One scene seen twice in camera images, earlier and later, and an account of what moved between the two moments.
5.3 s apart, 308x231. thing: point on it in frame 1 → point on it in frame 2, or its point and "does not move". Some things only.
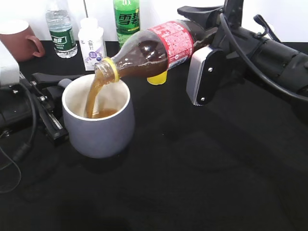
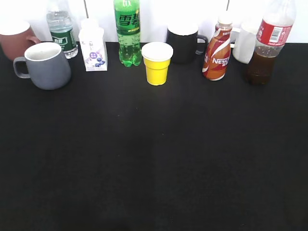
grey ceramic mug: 100,137 → 48,68
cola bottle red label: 176,37 → 274,29
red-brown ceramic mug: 15,35 does not move
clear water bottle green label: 62,34 does not move
